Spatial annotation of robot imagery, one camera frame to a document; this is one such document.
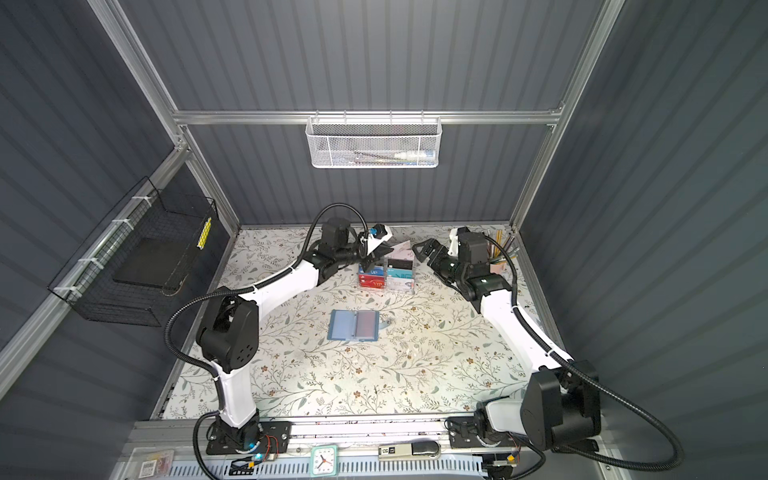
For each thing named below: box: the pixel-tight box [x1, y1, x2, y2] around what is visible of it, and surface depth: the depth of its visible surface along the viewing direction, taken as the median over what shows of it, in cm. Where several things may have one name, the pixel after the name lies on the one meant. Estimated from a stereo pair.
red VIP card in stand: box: [358, 275, 385, 289], surface depth 102 cm
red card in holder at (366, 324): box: [356, 310, 377, 339], surface depth 94 cm
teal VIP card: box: [388, 268, 413, 279], surface depth 101 cm
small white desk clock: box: [310, 444, 339, 477], surface depth 70 cm
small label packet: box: [138, 450, 175, 479], surface depth 70 cm
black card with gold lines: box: [387, 259, 413, 270], surface depth 101 cm
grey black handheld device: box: [378, 441, 442, 461], surface depth 70 cm
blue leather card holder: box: [327, 309, 380, 342], surface depth 95 cm
